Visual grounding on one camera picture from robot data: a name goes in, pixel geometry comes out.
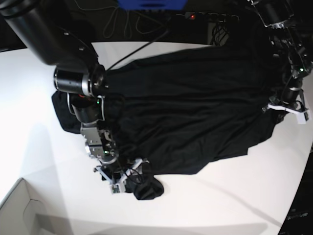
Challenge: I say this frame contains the grey hanging cables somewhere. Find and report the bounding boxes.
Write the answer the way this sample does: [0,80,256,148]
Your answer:
[102,9,172,39]

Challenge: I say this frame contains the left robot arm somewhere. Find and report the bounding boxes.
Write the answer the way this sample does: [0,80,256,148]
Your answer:
[250,0,313,124]

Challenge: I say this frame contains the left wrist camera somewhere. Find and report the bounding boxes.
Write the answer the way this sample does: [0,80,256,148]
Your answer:
[296,110,309,125]

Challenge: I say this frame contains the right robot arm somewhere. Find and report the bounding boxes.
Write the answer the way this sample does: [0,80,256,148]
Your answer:
[0,0,143,193]

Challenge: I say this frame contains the white cardboard box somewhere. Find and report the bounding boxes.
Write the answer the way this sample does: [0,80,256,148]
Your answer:
[0,178,73,235]

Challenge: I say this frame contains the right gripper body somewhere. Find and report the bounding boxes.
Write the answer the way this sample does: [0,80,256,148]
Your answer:
[93,158,149,185]

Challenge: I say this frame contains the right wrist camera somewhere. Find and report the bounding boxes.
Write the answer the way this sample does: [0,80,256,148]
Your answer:
[110,182,126,194]

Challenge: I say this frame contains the black power strip red light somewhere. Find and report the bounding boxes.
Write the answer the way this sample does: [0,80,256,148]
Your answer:
[177,11,240,22]

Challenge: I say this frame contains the black long-sleeve t-shirt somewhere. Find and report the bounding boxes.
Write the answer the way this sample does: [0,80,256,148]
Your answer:
[51,45,294,201]

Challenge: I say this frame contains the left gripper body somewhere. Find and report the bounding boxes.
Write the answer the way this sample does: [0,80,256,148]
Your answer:
[262,96,306,116]

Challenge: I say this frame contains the blue panel overhead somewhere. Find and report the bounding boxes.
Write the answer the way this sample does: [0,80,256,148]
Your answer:
[118,0,187,10]

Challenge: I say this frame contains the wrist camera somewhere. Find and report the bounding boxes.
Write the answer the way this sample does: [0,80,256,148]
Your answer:
[296,110,309,125]
[110,182,126,194]

